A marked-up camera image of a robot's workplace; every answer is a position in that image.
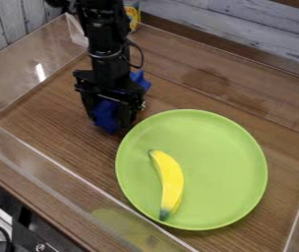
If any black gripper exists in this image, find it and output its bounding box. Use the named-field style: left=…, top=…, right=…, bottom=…
left=74, top=70, right=147, bottom=129

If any blue plastic block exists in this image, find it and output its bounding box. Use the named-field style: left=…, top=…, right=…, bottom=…
left=95, top=79, right=151, bottom=134

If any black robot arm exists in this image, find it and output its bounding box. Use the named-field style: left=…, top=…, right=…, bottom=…
left=44, top=0, right=151, bottom=134

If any green plate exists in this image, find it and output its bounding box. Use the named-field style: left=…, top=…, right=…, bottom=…
left=115, top=109, right=268, bottom=230

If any yellow toy banana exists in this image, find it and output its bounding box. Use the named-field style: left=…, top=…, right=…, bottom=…
left=149, top=150, right=186, bottom=221

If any yellow labelled tin can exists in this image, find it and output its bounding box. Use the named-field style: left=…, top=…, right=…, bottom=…
left=123, top=0, right=141, bottom=32

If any clear acrylic corner bracket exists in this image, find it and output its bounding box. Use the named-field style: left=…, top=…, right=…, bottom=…
left=66, top=14, right=89, bottom=47

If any clear acrylic tray wall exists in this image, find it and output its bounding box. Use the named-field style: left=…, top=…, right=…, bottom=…
left=0, top=125, right=197, bottom=252

